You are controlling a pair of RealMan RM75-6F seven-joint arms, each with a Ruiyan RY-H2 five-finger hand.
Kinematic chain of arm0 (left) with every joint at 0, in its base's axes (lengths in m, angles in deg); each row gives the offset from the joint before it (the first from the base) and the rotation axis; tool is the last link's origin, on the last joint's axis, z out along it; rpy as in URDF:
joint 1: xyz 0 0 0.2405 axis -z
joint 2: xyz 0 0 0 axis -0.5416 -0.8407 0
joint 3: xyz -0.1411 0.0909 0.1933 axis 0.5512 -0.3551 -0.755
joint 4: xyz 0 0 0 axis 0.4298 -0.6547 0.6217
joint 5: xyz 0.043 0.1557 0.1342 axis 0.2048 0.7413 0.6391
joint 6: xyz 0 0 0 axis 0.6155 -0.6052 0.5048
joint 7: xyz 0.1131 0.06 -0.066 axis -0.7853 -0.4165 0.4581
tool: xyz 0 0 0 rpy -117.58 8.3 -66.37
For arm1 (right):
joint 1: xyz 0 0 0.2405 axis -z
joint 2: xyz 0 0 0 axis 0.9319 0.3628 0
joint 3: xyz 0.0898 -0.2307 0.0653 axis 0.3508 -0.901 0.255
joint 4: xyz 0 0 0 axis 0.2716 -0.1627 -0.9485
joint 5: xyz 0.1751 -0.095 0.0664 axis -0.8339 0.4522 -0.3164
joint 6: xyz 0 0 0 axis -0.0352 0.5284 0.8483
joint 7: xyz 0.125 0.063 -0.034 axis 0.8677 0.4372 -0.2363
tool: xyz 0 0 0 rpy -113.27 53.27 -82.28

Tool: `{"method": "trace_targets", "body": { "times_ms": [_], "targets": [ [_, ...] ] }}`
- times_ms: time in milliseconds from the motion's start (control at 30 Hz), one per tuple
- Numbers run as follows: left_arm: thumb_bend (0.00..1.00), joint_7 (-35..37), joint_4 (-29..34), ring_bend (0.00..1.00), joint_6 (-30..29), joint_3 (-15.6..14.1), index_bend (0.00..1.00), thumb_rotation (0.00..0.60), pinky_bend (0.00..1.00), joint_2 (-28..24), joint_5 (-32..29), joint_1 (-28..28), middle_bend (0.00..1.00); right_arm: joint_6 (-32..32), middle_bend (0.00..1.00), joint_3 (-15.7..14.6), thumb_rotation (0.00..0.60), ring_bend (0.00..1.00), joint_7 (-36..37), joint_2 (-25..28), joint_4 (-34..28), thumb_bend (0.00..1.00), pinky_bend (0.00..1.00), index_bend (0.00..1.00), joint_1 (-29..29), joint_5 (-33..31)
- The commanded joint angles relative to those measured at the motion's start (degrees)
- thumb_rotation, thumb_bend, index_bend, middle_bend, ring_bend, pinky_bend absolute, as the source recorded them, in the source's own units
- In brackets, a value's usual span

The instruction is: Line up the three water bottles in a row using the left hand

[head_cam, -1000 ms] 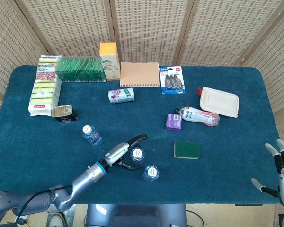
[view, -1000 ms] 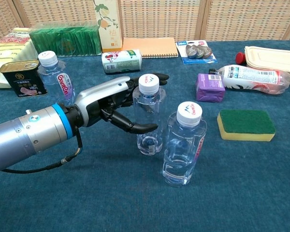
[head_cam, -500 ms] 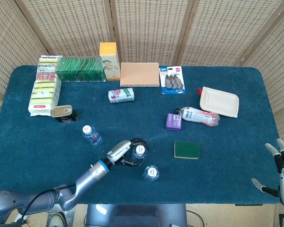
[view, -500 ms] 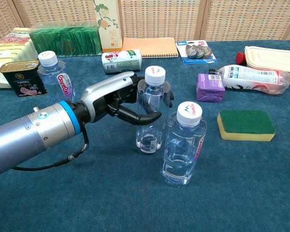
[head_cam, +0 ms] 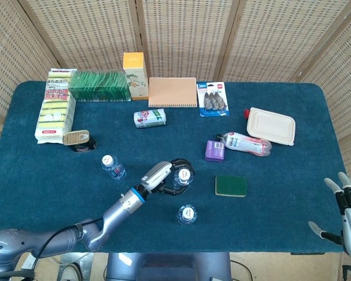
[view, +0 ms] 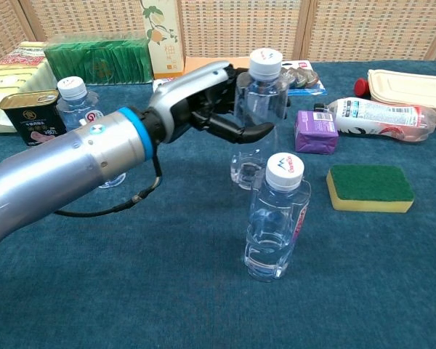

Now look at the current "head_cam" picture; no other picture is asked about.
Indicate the grey caster wheel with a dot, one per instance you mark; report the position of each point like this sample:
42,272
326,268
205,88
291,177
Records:
70,272

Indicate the beige lidded food container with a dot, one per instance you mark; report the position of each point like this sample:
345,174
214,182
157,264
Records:
270,126

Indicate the red small object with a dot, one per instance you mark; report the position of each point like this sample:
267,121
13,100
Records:
247,113

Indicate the small purple carton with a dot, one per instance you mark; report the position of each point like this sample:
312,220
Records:
213,150

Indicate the black luncheon meat tin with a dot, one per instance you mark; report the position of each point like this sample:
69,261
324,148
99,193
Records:
82,143

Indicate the green white drink can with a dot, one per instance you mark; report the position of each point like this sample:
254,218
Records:
149,118

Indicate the clear water bottle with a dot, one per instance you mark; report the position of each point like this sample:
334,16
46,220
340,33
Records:
183,175
117,172
187,214

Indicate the blue table cloth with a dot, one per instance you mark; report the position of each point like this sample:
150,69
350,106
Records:
76,190

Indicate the clear box green packets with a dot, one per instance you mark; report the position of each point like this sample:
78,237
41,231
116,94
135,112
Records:
99,86

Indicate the blue correction tape pack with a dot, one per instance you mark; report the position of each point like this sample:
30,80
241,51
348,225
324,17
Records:
212,99

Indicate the woven wooden folding screen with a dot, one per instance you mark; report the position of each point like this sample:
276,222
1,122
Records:
193,29

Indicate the black desk control panel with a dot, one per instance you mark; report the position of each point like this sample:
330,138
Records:
307,253

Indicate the plastic bottle white red label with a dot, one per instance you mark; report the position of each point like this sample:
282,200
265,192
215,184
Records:
245,143

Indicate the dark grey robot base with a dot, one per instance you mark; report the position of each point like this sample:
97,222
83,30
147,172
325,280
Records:
169,267

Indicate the tall pomelo print carton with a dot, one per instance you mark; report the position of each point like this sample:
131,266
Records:
136,76

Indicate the green yellow scouring sponge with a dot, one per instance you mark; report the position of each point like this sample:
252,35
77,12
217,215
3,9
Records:
231,185

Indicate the packaged yellow sponge multipack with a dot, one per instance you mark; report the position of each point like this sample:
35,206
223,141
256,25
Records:
54,111

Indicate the orange spiral notebook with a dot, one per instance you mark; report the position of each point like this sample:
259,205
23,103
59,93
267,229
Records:
172,92

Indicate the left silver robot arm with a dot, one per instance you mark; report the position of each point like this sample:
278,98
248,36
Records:
120,209

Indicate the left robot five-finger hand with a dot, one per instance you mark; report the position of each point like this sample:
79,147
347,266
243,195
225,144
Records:
156,174

